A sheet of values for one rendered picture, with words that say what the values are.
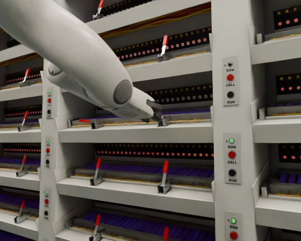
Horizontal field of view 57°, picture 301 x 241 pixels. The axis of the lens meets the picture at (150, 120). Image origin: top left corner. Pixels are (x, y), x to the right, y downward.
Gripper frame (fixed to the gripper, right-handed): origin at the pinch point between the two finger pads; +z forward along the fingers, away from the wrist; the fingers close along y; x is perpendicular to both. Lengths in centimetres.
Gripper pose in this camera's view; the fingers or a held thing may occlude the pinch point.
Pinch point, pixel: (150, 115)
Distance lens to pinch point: 75.8
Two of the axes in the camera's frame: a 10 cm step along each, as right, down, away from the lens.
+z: 5.3, 3.0, 7.9
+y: 8.4, -0.4, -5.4
